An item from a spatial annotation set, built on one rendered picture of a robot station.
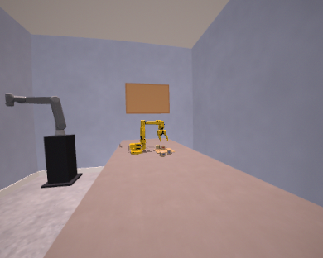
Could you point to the tan flat mat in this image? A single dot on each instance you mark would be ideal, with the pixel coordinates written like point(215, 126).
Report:
point(158, 150)

